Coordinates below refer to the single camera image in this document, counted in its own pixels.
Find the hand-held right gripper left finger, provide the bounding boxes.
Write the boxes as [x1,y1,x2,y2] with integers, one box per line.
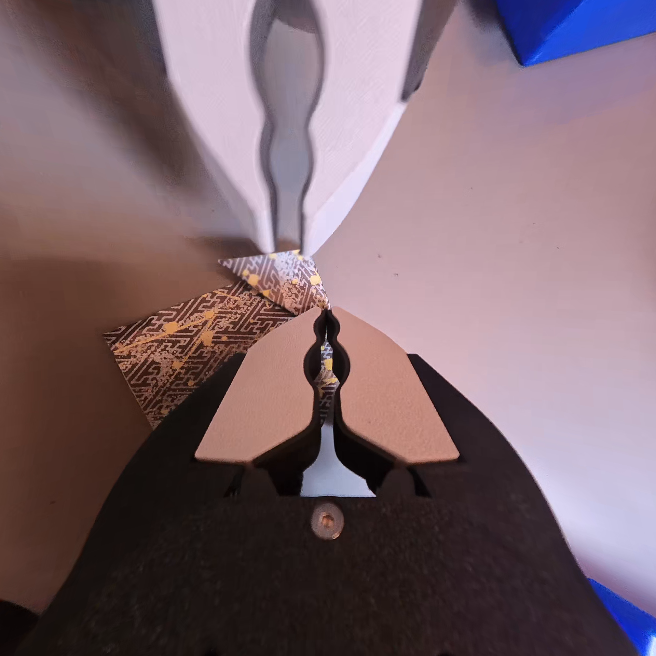
[193,306,327,491]

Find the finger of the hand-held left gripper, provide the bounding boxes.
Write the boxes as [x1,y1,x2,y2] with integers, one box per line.
[300,0,423,257]
[152,0,277,253]

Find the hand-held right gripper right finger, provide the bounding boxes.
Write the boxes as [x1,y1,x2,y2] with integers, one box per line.
[328,306,460,491]

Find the yellow backed black patterned paper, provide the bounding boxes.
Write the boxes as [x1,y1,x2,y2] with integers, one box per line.
[103,249,341,429]

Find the blue plastic bin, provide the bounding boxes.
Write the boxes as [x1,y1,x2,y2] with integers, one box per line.
[589,578,656,656]
[496,0,656,67]

